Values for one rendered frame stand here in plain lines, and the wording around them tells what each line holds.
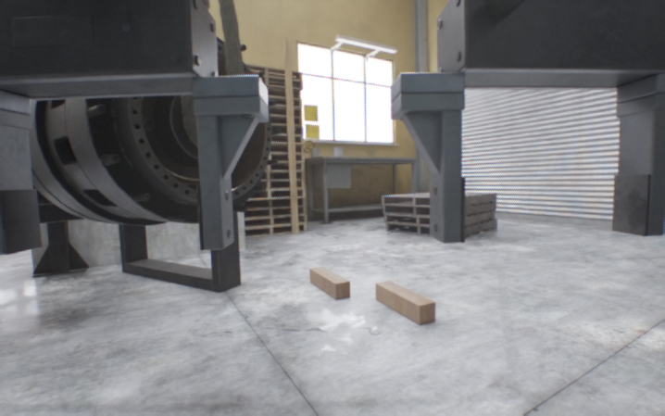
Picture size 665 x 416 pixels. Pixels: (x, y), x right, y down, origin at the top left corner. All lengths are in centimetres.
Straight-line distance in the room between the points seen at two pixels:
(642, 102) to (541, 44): 9
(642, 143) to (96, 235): 353
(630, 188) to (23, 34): 38
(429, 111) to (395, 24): 769
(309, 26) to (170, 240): 460
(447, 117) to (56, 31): 23
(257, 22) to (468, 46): 614
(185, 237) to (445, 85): 342
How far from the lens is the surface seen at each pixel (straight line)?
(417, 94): 21
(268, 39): 628
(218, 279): 227
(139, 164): 82
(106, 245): 357
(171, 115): 87
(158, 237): 354
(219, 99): 21
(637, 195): 29
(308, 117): 632
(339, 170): 562
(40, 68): 25
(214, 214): 21
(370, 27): 745
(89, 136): 83
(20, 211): 29
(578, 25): 25
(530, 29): 24
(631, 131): 30
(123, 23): 23
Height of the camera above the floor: 70
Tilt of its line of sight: 5 degrees down
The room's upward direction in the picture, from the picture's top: 1 degrees counter-clockwise
